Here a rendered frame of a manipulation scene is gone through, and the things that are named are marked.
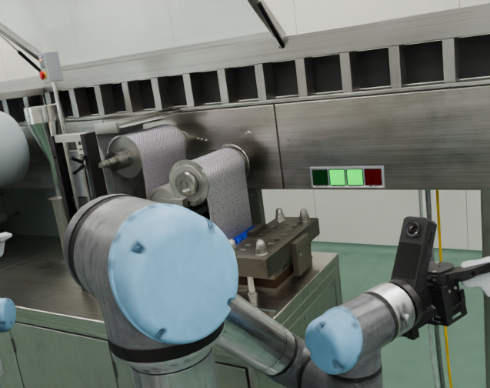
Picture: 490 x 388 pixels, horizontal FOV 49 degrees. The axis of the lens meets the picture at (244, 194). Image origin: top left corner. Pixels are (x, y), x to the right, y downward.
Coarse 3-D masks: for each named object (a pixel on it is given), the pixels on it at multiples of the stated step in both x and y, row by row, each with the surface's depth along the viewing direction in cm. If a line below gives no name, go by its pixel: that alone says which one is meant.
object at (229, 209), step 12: (216, 192) 168; (228, 192) 174; (240, 192) 181; (216, 204) 168; (228, 204) 174; (240, 204) 181; (216, 216) 168; (228, 216) 175; (240, 216) 181; (228, 228) 175; (240, 228) 181
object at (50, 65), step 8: (40, 56) 186; (48, 56) 184; (56, 56) 185; (40, 64) 188; (48, 64) 184; (56, 64) 186; (40, 72) 186; (48, 72) 184; (56, 72) 186; (48, 80) 185; (56, 80) 186
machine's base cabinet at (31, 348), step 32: (320, 288) 175; (32, 320) 182; (288, 320) 155; (0, 352) 198; (32, 352) 187; (64, 352) 178; (96, 352) 169; (32, 384) 193; (64, 384) 183; (96, 384) 174; (128, 384) 166; (224, 384) 145; (256, 384) 140
